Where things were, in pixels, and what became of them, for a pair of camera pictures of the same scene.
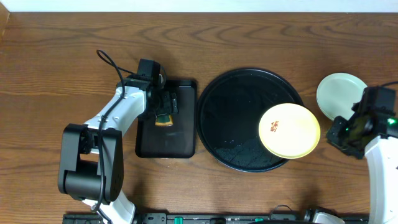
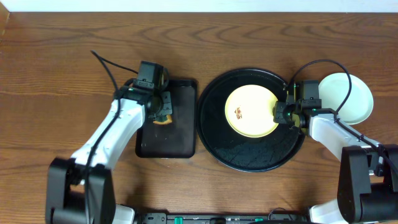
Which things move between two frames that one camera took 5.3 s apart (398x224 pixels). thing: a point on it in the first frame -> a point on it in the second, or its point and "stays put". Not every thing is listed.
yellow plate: [289, 130] -> [249, 111]
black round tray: [228, 116] stays put
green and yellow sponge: [163, 120] stays put
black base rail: [217, 218] stays put
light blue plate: [337, 93] stays put
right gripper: [333, 136] -> [277, 112]
